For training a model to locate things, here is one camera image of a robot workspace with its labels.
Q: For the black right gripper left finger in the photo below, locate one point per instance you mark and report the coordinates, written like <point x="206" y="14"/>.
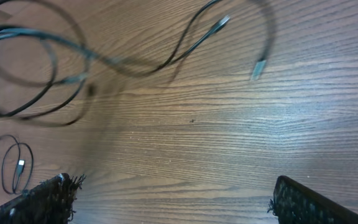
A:
<point x="49" y="202"/>

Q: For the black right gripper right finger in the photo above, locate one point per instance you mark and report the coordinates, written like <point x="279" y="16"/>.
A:
<point x="294" y="203"/>

